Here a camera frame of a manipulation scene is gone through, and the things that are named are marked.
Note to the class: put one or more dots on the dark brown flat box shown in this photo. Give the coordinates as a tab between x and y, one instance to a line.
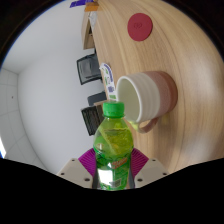
90	120

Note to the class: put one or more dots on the orange-brown small box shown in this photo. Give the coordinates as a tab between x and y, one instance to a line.
92	6

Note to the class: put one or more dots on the flat round red coaster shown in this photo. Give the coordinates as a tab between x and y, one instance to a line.
140	26

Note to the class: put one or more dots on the white and brown mug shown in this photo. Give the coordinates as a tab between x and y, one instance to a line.
153	95

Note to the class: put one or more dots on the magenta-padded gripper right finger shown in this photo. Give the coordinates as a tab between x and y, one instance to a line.
148	170

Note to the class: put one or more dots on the round white paper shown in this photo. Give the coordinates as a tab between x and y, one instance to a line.
93	20

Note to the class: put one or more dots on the purple standing card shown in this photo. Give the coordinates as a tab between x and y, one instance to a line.
80	3

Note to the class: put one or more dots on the black mesh office chair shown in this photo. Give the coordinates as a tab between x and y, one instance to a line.
88	69

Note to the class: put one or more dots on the green drink bottle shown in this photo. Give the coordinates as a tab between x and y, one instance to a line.
112	150

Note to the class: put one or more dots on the white printed leaflet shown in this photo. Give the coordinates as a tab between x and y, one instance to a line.
108	80

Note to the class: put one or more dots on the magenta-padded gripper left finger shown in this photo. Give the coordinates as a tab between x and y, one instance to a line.
78	170

